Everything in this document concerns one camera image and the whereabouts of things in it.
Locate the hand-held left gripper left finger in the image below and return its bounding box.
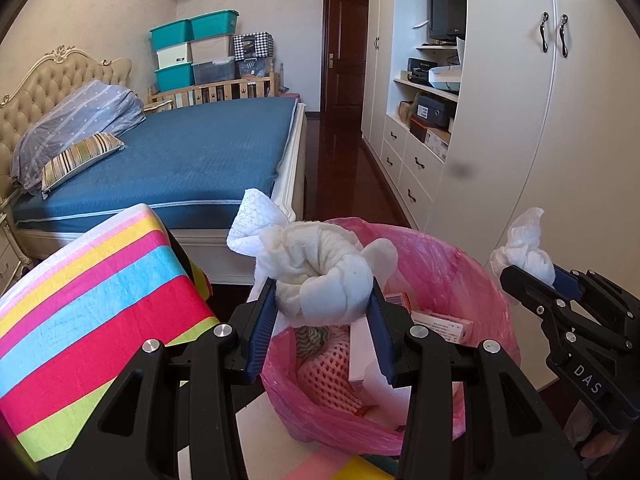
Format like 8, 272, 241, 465
57, 277, 278, 480

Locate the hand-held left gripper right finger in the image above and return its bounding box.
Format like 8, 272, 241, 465
369, 282, 586, 480

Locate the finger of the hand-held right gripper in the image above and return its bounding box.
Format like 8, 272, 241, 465
500, 264, 574, 322
553, 265, 589, 299

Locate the small white tissue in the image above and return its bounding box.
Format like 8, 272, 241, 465
489, 206, 557, 288

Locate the large white paper towel wad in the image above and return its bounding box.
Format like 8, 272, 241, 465
226, 188, 398, 330

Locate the pink-lined trash bin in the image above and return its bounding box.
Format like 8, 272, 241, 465
247, 217, 522, 456

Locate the person's right hand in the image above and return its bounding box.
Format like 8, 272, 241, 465
584, 426, 619, 467

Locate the pale flat carton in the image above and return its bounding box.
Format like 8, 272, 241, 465
349, 317, 373, 386

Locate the teal striped cloth scrap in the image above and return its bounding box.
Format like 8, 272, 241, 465
294, 326, 341, 358

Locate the white labelled carton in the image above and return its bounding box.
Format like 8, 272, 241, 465
411, 310, 473, 345

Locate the large pink foam net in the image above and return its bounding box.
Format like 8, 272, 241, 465
296, 344, 363, 413

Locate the rainbow striped tablecloth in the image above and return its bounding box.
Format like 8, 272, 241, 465
0, 203, 221, 466

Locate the white built-in wardrobe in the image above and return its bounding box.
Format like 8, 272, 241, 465
361, 0, 640, 391

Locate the cardboard box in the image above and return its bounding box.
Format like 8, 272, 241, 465
410, 115, 451, 161

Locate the bed with blue mattress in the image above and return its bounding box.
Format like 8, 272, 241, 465
11, 96, 307, 281

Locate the black safe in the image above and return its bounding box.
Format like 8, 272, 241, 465
412, 92, 457, 131

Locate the white printer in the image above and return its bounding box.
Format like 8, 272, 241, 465
429, 65, 462, 92

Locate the black shelf device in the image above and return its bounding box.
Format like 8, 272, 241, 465
407, 57, 438, 83

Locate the striped pillow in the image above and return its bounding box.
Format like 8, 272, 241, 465
41, 132, 126, 195

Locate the cream nightstand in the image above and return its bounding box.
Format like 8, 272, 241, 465
0, 210, 33, 293

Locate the clear grey storage bin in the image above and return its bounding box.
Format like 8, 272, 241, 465
192, 59, 236, 85

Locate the teal storage bin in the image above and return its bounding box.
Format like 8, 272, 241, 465
150, 19, 195, 48
154, 62, 196, 92
190, 9, 240, 40

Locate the black and white checkered bag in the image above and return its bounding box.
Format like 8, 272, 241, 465
232, 33, 275, 58

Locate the beige storage bin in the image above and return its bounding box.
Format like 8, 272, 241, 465
191, 35, 235, 64

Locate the blue-grey dotted duvet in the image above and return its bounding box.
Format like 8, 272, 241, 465
11, 79, 147, 196

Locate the dark brown door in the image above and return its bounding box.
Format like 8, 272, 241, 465
322, 0, 371, 121

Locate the white storage bin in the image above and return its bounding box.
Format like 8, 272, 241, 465
156, 42, 195, 68

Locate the black television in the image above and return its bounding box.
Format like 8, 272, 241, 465
427, 0, 467, 45

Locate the beige tufted headboard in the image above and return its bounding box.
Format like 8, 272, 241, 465
0, 45, 133, 201

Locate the wooden crib rail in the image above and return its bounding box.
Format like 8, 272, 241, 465
147, 72, 282, 108

